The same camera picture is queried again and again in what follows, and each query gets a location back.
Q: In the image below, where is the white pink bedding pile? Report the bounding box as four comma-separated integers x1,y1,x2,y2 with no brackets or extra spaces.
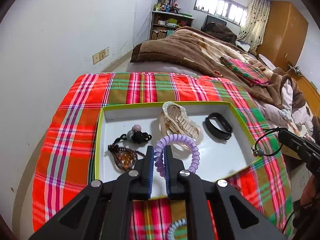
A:
254,53,320,140

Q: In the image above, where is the wooden wardrobe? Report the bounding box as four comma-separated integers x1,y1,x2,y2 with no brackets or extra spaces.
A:
257,1,309,71

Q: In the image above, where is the window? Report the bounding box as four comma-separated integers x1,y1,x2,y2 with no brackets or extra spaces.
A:
194,0,247,27

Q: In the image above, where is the black wristband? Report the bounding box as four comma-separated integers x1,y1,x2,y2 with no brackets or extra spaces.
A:
204,113,233,140

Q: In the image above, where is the wall socket plate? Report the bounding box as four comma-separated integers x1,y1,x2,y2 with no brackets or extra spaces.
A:
93,47,110,64

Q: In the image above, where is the black elastic cord with charms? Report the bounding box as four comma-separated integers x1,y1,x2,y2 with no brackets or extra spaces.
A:
251,127,284,158

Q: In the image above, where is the patterned curtain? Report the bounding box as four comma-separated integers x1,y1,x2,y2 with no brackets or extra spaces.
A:
238,0,272,51

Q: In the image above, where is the cluttered wooden shelf unit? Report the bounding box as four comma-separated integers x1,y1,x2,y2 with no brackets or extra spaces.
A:
149,0,195,40

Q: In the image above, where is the red plaid bed cloth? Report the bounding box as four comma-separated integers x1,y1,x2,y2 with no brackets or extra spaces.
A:
32,72,292,235

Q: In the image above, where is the translucent pink hair claw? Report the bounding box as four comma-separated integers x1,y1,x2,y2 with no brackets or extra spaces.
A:
159,101,203,145

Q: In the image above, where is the dark jacket on chair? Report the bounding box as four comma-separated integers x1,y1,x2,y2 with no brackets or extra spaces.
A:
201,15,237,45

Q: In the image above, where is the black hair tie with beads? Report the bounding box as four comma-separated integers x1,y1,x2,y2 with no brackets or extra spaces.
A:
126,124,153,144

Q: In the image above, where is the light blue spiral hair tie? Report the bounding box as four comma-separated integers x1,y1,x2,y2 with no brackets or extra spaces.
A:
166,217,188,240

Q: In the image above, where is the dark red bead bracelet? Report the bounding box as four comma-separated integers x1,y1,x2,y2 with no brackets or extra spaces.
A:
107,133,146,172

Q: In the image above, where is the folded plaid cloth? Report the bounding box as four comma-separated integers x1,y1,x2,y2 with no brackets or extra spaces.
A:
220,57,269,87

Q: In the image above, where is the brown fleece blanket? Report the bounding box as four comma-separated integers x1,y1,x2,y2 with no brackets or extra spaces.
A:
130,26,306,110

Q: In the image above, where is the yellow-green shallow box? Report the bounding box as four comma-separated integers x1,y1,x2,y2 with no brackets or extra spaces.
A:
94,101,262,201

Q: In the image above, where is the person's right hand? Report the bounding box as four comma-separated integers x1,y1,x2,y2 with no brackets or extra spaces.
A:
293,175,319,239

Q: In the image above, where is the purple spiral hair tie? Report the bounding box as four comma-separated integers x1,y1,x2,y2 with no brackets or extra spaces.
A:
153,133,201,181

